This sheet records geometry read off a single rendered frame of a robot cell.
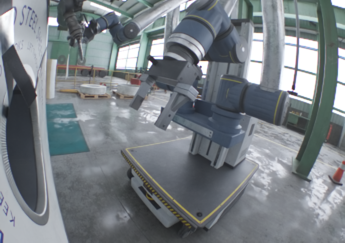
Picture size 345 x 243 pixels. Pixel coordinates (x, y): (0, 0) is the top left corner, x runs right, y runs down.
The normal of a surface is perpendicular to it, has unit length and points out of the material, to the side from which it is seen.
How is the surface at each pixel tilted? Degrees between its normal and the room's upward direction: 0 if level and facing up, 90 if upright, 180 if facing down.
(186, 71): 92
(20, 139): 71
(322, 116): 90
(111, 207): 0
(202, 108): 90
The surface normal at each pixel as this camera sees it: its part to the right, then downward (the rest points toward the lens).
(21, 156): 0.62, -0.40
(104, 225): 0.18, -0.96
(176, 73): -0.60, -0.37
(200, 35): 0.31, 0.14
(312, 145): -0.73, 0.03
